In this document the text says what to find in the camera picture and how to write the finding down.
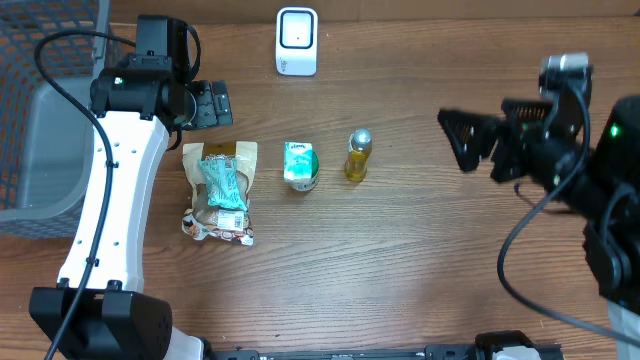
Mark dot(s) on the green lid jar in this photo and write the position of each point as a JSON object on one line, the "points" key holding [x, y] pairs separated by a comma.
{"points": [[305, 185]]}

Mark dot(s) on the tissue pack white green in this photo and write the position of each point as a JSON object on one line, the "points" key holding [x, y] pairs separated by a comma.
{"points": [[297, 161]]}

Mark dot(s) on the teal snack packet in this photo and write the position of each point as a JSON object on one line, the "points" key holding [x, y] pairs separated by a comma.
{"points": [[220, 174]]}

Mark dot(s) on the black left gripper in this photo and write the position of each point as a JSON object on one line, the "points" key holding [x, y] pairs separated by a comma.
{"points": [[216, 110]]}

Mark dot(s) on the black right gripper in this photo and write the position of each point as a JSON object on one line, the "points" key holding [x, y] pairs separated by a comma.
{"points": [[507, 150]]}

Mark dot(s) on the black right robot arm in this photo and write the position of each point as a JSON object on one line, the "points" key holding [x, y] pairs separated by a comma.
{"points": [[604, 189]]}

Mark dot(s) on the brown snack bag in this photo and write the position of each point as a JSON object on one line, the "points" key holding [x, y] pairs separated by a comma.
{"points": [[202, 221]]}

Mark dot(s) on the yellow oil bottle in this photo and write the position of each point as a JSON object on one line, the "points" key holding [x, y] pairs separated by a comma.
{"points": [[360, 146]]}

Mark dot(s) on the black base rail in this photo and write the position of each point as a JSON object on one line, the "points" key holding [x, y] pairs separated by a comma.
{"points": [[498, 345]]}

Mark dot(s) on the dark grey plastic basket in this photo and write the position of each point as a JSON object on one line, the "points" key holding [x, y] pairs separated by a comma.
{"points": [[46, 142]]}

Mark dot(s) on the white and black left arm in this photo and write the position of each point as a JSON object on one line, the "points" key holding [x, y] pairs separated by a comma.
{"points": [[98, 309]]}

